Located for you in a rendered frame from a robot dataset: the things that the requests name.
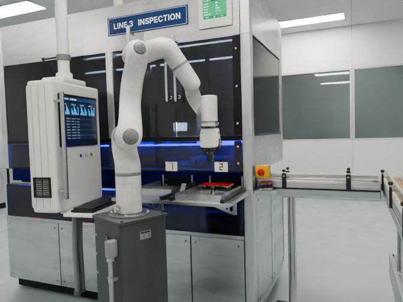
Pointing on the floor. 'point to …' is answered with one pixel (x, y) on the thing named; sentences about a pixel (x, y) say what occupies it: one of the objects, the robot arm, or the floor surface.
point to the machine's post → (248, 149)
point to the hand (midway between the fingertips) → (210, 157)
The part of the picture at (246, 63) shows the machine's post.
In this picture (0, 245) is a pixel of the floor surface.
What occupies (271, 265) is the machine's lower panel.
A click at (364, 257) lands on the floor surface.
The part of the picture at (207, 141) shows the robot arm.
